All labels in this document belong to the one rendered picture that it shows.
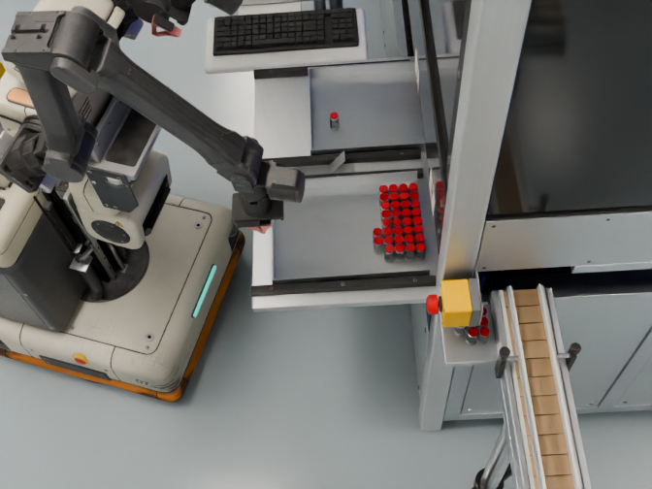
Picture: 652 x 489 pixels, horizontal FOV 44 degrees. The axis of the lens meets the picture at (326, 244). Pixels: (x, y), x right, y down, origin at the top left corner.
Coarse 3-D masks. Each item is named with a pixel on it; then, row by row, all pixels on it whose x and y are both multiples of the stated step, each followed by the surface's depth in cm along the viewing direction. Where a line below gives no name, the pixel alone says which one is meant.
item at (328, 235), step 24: (312, 192) 190; (336, 192) 190; (360, 192) 189; (288, 216) 187; (312, 216) 187; (336, 216) 186; (360, 216) 186; (288, 240) 184; (312, 240) 184; (336, 240) 183; (360, 240) 183; (288, 264) 181; (312, 264) 180; (336, 264) 180; (360, 264) 180; (384, 264) 179; (408, 264) 179
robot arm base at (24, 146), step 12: (24, 132) 161; (12, 144) 160; (24, 144) 157; (12, 156) 158; (24, 156) 157; (36, 156) 155; (0, 168) 157; (12, 168) 158; (24, 168) 158; (36, 168) 158; (12, 180) 159; (24, 180) 160; (36, 180) 162
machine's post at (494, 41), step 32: (480, 0) 101; (512, 0) 101; (480, 32) 105; (512, 32) 106; (480, 64) 111; (512, 64) 111; (480, 96) 116; (480, 128) 123; (480, 160) 130; (448, 192) 144; (480, 192) 138; (448, 224) 147; (480, 224) 146; (448, 256) 156; (448, 384) 216
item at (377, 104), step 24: (312, 72) 206; (336, 72) 207; (360, 72) 207; (384, 72) 207; (408, 72) 207; (312, 96) 205; (336, 96) 204; (360, 96) 204; (384, 96) 204; (408, 96) 203; (312, 120) 201; (360, 120) 200; (384, 120) 200; (408, 120) 199; (312, 144) 197; (336, 144) 197; (360, 144) 196; (384, 144) 196; (408, 144) 192
